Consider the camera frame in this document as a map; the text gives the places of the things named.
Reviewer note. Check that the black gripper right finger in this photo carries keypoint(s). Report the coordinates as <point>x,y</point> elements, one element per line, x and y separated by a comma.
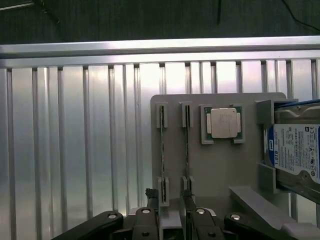
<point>200,225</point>

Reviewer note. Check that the grey plastic parts rack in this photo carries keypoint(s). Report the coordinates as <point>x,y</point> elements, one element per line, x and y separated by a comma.
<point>220,162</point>

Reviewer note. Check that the aluminium table frame rail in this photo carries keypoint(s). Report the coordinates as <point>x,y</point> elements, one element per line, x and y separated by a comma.
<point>150,50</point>

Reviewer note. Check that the silver CPU chip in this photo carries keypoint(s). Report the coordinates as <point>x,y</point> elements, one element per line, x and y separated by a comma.
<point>223,122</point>

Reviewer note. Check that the blue label hard disk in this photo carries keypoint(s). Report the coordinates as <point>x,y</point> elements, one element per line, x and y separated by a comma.
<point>292,147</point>

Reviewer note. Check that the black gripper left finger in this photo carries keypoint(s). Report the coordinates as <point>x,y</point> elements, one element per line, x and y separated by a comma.
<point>152,225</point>

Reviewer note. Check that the green RAM stick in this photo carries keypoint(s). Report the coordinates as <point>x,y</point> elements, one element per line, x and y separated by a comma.
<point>163,150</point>
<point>187,150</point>

